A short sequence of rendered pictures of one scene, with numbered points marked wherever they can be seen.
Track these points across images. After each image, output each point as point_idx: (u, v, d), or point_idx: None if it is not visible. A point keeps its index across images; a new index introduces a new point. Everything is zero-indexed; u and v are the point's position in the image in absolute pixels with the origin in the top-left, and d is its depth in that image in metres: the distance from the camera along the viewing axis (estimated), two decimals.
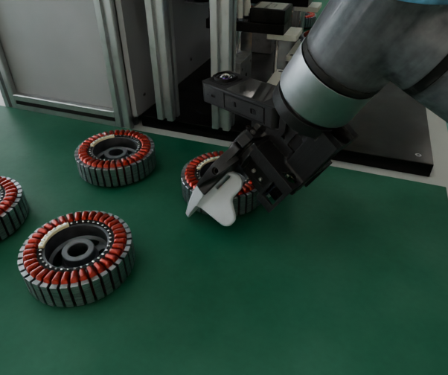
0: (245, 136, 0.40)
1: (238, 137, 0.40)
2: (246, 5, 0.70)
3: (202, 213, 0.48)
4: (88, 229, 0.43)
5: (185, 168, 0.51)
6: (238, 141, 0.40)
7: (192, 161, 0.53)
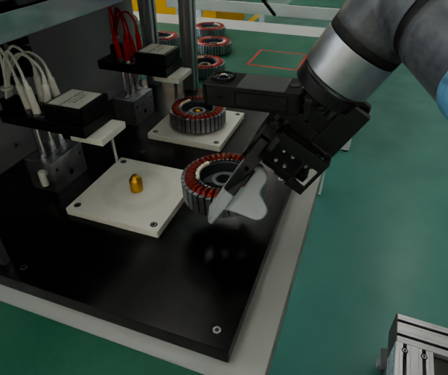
0: (269, 128, 0.41)
1: (261, 130, 0.41)
2: (46, 97, 0.55)
3: (222, 217, 0.48)
4: None
5: (184, 181, 0.50)
6: (265, 135, 0.41)
7: (184, 173, 0.51)
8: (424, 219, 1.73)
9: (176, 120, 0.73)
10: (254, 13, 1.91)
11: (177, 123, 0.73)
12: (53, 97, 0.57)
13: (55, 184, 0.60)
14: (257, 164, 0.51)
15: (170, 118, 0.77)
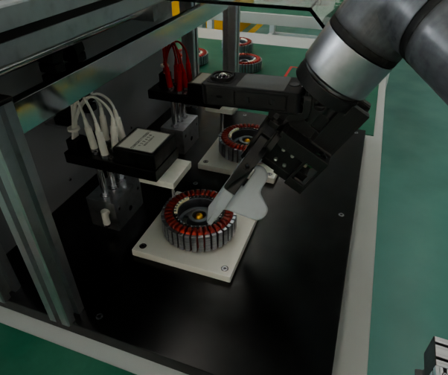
0: (269, 127, 0.41)
1: (260, 129, 0.41)
2: (114, 138, 0.54)
3: (193, 251, 0.54)
4: None
5: (163, 215, 0.56)
6: (264, 133, 0.41)
7: (165, 207, 0.58)
8: (447, 232, 1.72)
9: (228, 151, 0.73)
10: (274, 24, 1.90)
11: (229, 154, 0.73)
12: (118, 137, 0.56)
13: (117, 223, 0.59)
14: None
15: (219, 147, 0.76)
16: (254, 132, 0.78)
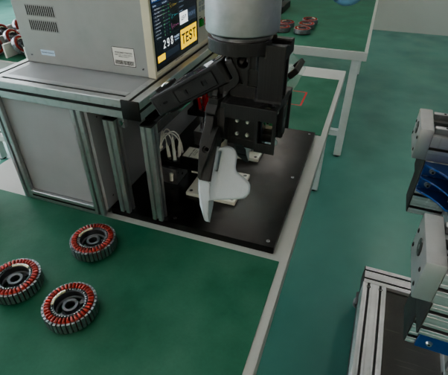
0: (210, 105, 0.42)
1: (206, 111, 0.42)
2: (178, 152, 1.14)
3: None
4: (75, 292, 0.84)
5: None
6: (208, 112, 0.42)
7: None
8: (395, 207, 2.29)
9: (232, 144, 1.30)
10: None
11: (233, 146, 1.30)
12: (180, 151, 1.16)
13: (176, 180, 1.16)
14: None
15: (227, 142, 1.33)
16: None
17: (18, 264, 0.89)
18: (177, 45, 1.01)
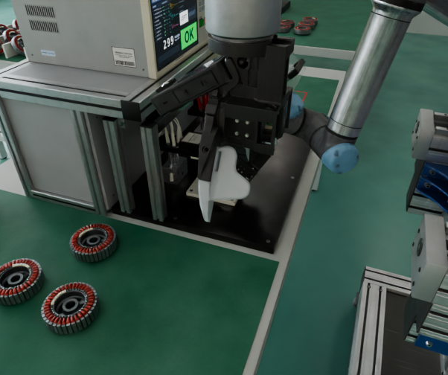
0: (210, 105, 0.42)
1: (206, 111, 0.42)
2: (178, 137, 1.11)
3: None
4: (75, 292, 0.84)
5: None
6: (208, 112, 0.42)
7: None
8: (395, 207, 2.29)
9: None
10: None
11: None
12: None
13: (176, 180, 1.16)
14: None
15: None
16: None
17: (18, 264, 0.89)
18: (177, 45, 1.01)
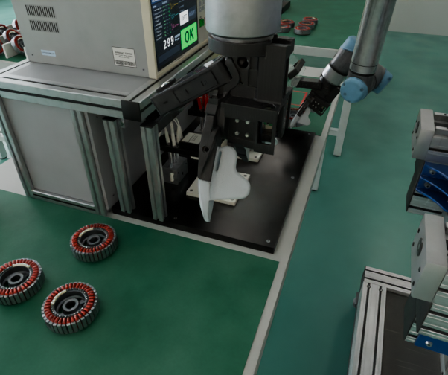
0: (210, 105, 0.42)
1: (206, 111, 0.42)
2: (178, 137, 1.11)
3: (294, 126, 1.41)
4: (76, 292, 0.84)
5: None
6: (208, 112, 0.42)
7: None
8: (395, 207, 2.30)
9: None
10: None
11: None
12: None
13: (176, 180, 1.16)
14: (305, 111, 1.45)
15: (228, 144, 1.32)
16: None
17: (18, 264, 0.89)
18: (177, 45, 1.01)
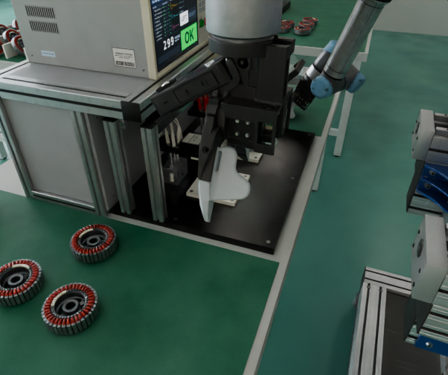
0: (211, 106, 0.42)
1: (206, 111, 0.42)
2: (178, 138, 1.11)
3: None
4: (76, 293, 0.84)
5: None
6: (208, 112, 0.42)
7: None
8: (395, 208, 2.29)
9: (236, 146, 1.29)
10: None
11: None
12: None
13: (176, 181, 1.16)
14: None
15: (228, 145, 1.32)
16: None
17: (18, 265, 0.89)
18: (177, 46, 1.01)
